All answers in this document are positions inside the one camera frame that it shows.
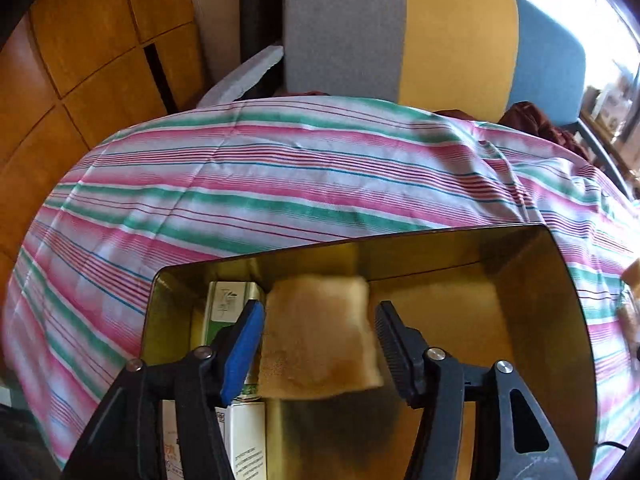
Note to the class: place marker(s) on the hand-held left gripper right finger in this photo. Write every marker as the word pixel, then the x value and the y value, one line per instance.
pixel 395 350

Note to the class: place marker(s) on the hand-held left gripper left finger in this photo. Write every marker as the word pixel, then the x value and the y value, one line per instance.
pixel 242 350

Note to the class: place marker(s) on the small green white box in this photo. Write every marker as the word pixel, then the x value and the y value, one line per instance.
pixel 227 305

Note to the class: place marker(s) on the yellow sponge block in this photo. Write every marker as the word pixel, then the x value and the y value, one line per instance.
pixel 632 280
pixel 315 335

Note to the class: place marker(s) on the gold metal tin box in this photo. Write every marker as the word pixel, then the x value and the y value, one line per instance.
pixel 450 300

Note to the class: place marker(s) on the white medicine box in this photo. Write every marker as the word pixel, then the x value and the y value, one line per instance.
pixel 247 440

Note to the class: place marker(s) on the striped tablecloth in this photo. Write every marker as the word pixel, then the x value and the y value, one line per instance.
pixel 250 175

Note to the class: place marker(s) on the dark red cloth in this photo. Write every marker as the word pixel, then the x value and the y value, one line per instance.
pixel 530 117

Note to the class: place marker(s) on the wooden side desk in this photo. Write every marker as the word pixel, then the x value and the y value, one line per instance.
pixel 605 132

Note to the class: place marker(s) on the grey yellow blue chair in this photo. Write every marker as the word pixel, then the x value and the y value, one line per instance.
pixel 450 50

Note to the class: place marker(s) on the black rolled mat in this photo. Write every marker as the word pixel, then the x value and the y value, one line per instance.
pixel 257 10

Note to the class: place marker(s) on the wooden wardrobe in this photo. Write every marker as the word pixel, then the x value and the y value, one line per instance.
pixel 75 35

